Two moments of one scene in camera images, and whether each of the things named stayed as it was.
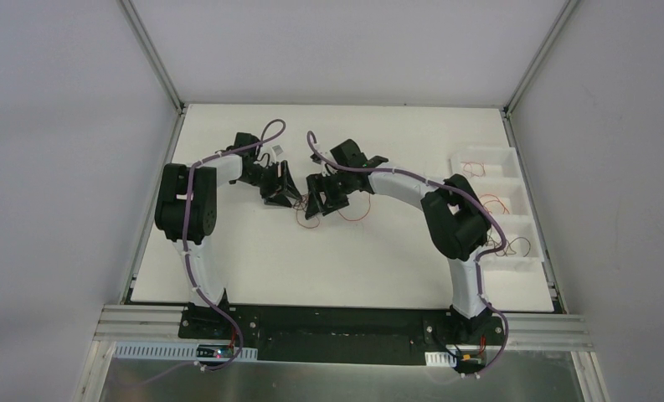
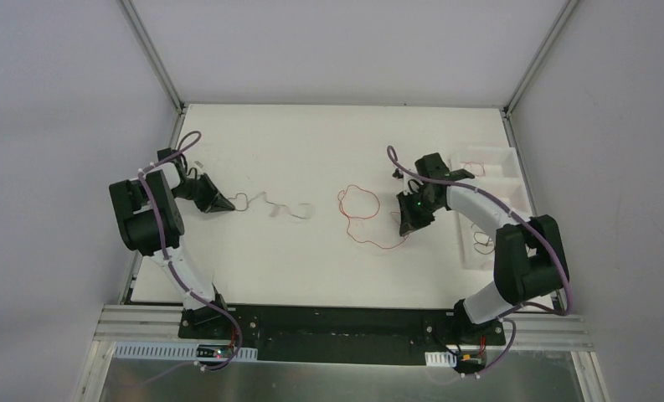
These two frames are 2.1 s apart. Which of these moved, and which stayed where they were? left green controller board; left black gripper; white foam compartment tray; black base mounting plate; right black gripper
Moved: right black gripper; left black gripper
Stayed: left green controller board; white foam compartment tray; black base mounting plate
